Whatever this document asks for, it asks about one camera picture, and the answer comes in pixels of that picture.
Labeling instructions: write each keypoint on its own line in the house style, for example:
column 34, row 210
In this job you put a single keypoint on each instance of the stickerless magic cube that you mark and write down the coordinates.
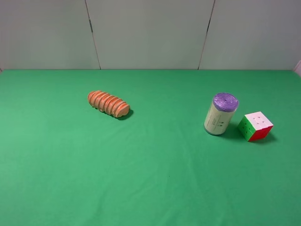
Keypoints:
column 254, row 126

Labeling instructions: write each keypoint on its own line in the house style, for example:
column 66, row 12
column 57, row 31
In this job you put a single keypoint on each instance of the sliced orange bread loaf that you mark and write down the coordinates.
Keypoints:
column 109, row 104

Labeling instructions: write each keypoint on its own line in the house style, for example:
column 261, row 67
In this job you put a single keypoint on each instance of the purple garbage bag roll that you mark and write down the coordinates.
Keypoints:
column 222, row 109

